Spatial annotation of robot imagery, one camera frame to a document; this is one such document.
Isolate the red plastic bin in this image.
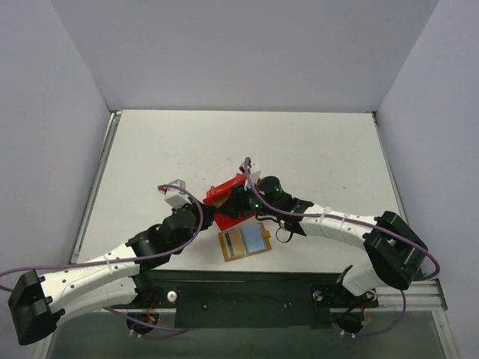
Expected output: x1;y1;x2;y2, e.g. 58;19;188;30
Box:
203;174;255;230

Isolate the orange credit card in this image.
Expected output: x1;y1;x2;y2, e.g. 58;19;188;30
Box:
223;230;245;259
213;193;229;208

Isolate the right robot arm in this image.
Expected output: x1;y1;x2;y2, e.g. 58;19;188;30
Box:
219;176;427;306

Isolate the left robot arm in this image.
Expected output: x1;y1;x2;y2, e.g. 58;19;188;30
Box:
8;204;216;346

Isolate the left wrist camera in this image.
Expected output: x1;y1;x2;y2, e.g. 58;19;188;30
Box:
157;179;190;209

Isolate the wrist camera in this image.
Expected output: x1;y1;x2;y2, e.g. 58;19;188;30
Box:
157;179;190;209
239;158;261;189

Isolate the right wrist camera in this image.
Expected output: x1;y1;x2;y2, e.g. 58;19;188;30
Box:
239;158;261;189

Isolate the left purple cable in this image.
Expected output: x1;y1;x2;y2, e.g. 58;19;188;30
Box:
0;184;205;340

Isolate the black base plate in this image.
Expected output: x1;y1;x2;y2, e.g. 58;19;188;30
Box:
120;269;379;329

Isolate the aluminium frame rail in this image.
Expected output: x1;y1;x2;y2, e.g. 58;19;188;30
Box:
45;277;448;313

